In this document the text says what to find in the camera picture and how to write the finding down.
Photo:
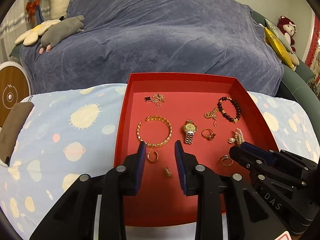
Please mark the yellow satin pillow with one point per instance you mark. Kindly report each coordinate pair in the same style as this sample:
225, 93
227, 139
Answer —
279, 48

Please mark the grey plush toy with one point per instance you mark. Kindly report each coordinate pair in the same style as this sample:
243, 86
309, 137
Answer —
58, 32

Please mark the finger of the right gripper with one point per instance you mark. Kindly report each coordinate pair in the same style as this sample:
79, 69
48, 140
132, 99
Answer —
253, 166
253, 153

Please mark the gold hoop earring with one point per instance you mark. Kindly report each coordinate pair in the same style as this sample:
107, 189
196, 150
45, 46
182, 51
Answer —
152, 156

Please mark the red shallow cardboard tray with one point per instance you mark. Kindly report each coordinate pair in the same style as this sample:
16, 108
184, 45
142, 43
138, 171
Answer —
201, 111

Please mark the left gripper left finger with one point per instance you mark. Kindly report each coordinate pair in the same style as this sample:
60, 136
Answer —
73, 215

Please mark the red ribbon bow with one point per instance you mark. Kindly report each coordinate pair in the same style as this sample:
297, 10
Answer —
31, 8

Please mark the gold chain-link bangle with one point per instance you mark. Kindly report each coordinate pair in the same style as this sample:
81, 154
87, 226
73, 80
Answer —
155, 131

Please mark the blue-grey bed blanket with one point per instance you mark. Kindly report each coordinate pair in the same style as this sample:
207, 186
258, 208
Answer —
121, 37

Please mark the white sheer curtain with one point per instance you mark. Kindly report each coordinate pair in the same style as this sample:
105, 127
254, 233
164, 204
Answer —
17, 21

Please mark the white flower plush pillow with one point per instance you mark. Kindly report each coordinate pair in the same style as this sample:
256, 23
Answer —
31, 36

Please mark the green sofa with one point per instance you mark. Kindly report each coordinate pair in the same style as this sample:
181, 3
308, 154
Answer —
297, 84

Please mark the round wooden white side table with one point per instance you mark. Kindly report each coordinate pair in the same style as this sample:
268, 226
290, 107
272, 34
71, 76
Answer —
15, 86

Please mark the grey patterned pillow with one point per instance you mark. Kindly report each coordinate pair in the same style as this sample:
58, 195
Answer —
272, 27

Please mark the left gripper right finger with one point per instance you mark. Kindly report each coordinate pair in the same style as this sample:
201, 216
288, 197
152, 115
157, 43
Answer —
247, 215

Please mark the brown leather pouch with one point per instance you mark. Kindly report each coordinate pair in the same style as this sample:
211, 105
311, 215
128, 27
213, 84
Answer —
11, 129

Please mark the planet print blue tablecloth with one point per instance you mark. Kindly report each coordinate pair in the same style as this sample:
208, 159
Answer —
51, 151

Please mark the gold wristwatch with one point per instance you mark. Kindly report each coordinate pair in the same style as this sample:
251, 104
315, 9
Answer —
190, 129

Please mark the red monkey plush toy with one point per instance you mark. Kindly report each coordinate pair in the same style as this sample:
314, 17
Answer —
288, 28

